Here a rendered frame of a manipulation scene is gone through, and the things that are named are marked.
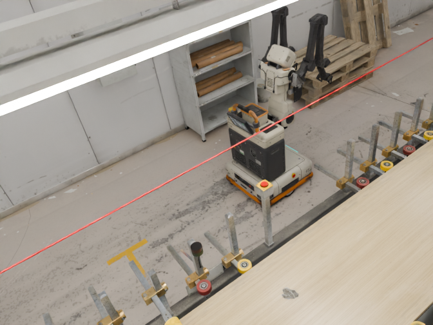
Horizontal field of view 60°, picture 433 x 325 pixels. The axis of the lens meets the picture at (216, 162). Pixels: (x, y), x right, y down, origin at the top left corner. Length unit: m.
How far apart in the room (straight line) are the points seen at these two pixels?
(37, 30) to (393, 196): 2.20
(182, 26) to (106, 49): 0.21
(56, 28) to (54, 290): 3.00
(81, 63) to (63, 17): 0.10
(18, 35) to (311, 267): 1.76
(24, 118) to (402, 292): 3.58
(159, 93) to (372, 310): 3.44
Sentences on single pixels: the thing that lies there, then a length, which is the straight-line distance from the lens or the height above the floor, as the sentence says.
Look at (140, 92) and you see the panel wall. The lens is 4.55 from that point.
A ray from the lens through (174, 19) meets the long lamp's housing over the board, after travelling 1.04.
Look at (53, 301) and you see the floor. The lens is 3.65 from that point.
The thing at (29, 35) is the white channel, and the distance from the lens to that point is 0.93.
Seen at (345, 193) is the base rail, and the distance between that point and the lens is 2.87.
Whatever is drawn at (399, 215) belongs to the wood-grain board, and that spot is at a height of 0.90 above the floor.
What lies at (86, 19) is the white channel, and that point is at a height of 2.43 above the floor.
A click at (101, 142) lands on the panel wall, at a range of 4.59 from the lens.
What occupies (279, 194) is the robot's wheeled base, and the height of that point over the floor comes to 0.12.
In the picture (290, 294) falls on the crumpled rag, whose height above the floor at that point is 0.91.
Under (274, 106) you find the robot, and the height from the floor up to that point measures 0.85.
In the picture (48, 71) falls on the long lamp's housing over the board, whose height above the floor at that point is 2.36.
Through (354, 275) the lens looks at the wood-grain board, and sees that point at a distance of 2.18.
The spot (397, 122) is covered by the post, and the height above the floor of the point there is 1.06.
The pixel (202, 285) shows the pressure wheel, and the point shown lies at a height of 0.91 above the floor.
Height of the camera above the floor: 2.66
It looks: 38 degrees down
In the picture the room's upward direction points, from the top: 10 degrees counter-clockwise
